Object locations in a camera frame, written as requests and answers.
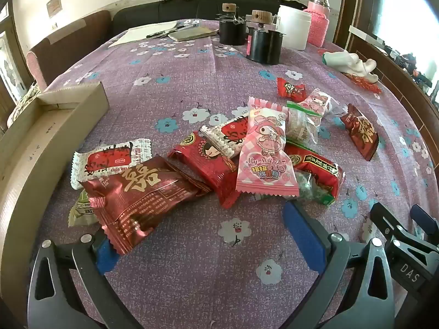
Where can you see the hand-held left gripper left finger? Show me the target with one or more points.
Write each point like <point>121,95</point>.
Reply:
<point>104,257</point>

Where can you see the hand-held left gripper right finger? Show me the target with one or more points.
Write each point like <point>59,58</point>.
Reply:
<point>303,236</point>

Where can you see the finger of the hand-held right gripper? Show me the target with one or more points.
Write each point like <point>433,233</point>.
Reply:
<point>386,221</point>
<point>427,221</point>

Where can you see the green transparent candy wrapper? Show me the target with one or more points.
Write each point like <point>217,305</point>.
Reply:
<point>308,186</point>

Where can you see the green beige snack packet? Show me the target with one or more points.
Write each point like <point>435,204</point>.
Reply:
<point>80,209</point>

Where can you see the dark red gold-character snack packet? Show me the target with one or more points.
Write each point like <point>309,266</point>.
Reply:
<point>144,195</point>

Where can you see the cardboard box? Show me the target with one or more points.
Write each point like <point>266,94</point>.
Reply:
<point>20,164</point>

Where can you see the red and green snack packet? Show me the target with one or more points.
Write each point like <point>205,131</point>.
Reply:
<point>315,164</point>

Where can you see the dark red gold-print snack packet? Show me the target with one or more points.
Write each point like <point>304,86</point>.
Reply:
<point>360,132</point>

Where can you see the large pink cartoon snack packet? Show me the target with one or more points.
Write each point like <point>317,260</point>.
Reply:
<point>267,150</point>

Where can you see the white red-label snack packet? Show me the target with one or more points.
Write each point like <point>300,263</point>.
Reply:
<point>109,159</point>

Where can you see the clear green-zip snack bag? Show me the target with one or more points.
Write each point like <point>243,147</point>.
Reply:
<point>303,125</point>

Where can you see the white strawberry-print snack packet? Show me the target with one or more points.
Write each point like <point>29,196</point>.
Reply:
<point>229,132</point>

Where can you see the red girl-face snack packet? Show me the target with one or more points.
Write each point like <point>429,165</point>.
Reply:
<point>202,157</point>

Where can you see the small pink cartoon snack packet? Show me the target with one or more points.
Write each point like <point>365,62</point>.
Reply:
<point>319,101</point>

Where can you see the red tassel ornament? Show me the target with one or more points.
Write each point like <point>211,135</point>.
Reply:
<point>363,84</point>

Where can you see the small red snack packet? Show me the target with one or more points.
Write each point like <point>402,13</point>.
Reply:
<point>291,89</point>

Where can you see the wooden windowsill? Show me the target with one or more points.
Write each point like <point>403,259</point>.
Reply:
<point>394,72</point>

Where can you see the white glove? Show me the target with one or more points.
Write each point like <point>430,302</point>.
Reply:
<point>349,63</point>

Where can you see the floral cushion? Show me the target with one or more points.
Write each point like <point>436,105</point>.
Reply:
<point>22,102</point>

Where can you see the black grinder with wooden knob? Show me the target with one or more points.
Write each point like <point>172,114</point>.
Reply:
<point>264,46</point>
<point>231,32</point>

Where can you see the purple floral tablecloth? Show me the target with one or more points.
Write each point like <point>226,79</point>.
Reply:
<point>192,75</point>

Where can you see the pink thermos bottle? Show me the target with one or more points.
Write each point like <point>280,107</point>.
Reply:
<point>318,24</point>

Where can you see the white plastic jar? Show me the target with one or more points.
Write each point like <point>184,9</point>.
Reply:
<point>293,27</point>

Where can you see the brown and pink chair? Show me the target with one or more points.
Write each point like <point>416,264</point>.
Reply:
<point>68,48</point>

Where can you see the dark framed window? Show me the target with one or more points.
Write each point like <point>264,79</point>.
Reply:
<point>7,58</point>

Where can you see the white paper sheets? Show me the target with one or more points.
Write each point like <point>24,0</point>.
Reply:
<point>144,32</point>

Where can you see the black pen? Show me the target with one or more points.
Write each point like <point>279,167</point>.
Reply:
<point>159,33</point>

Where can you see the grey notebook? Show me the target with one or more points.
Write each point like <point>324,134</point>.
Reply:
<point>192,33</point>

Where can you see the black sofa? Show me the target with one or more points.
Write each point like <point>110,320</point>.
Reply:
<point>144,15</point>

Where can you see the small wall plaque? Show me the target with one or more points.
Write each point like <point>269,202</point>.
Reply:
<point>54,6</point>

